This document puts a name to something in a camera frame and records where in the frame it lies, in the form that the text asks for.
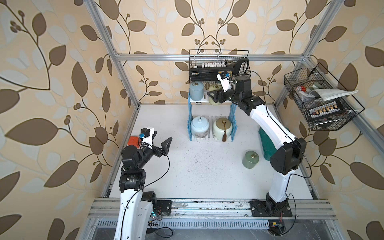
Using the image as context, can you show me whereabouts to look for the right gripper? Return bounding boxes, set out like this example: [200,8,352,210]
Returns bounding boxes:
[209,84,243,104]

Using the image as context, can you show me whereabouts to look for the yellow-green cylindrical tea canister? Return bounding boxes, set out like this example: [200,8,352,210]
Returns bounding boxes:
[208,84,223,106]

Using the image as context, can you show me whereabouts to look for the blue cylindrical tea canister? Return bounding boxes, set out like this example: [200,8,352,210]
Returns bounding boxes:
[189,81,204,102]

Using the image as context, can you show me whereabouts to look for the blue white two-tier shelf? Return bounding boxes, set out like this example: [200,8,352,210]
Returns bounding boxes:
[187,91,238,142]

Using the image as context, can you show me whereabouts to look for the cream jar with tassel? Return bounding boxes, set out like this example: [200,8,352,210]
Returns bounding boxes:
[213,118,233,142]

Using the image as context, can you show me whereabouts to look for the green cylindrical tea canister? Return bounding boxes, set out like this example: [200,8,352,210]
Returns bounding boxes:
[242,151,260,169]

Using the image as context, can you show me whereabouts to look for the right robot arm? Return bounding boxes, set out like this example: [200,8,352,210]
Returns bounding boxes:
[208,72,307,217]

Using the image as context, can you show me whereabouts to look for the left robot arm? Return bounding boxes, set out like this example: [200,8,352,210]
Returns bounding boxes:
[114,128,173,240]

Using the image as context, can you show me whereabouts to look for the black yellow tool box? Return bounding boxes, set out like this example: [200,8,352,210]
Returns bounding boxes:
[189,66,234,82]

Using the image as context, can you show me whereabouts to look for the red small object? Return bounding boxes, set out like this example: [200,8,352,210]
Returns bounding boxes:
[127,136,141,149]

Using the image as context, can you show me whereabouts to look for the white bit row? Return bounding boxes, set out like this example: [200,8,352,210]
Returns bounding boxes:
[201,62,227,68]

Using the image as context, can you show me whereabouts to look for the light blue round jar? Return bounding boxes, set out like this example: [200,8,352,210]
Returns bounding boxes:
[191,116,210,138]

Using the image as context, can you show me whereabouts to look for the green plastic tool case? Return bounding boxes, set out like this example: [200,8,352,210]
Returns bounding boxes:
[259,128,279,161]

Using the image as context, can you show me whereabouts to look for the white paper packet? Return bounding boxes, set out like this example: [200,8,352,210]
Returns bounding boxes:
[309,89,359,101]

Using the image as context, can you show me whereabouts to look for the bit set tray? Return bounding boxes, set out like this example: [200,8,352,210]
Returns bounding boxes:
[306,100,348,121]

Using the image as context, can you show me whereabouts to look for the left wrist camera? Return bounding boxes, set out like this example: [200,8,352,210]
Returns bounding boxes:
[139,128,155,147]

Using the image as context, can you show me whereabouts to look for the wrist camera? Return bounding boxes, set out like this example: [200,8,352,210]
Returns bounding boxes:
[139,128,155,147]
[217,71,232,92]

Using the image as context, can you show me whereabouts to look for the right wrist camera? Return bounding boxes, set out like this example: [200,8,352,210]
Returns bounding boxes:
[217,71,232,92]

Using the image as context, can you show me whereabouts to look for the back black wire basket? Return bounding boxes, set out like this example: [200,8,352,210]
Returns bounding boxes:
[189,49,251,83]

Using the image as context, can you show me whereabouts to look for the black wire basket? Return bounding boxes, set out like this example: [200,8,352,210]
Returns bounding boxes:
[284,63,365,131]
[189,49,251,83]

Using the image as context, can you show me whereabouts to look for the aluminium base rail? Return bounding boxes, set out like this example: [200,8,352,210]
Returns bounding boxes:
[87,197,337,221]

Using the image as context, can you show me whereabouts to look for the right black wire basket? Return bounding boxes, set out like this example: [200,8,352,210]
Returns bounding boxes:
[284,63,365,131]

